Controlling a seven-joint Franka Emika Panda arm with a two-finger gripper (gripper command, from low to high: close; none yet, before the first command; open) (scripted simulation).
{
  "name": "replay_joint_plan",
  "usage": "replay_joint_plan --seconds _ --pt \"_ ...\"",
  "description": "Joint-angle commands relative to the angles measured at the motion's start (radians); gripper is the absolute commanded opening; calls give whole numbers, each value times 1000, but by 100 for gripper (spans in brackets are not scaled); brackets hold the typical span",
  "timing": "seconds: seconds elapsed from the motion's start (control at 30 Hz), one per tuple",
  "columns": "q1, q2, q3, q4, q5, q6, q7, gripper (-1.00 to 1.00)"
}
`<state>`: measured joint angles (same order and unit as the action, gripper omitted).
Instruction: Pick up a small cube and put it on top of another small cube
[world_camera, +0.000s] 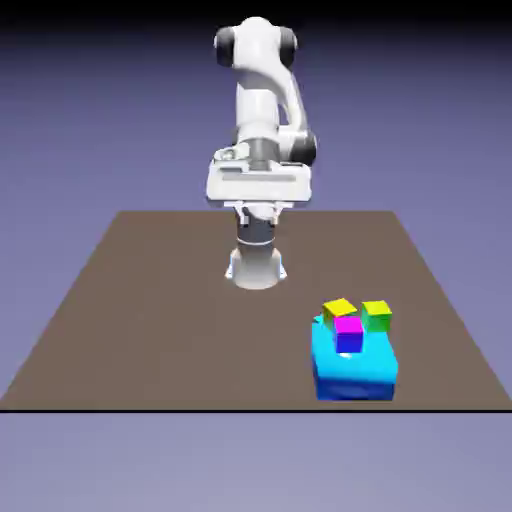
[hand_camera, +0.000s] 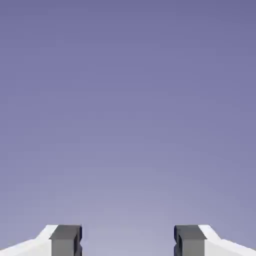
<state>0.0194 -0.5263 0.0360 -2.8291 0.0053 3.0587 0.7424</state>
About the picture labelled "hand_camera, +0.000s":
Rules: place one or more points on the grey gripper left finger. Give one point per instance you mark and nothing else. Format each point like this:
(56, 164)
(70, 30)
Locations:
(64, 242)

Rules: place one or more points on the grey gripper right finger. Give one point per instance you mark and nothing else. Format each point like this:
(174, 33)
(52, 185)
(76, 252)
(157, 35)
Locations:
(192, 242)

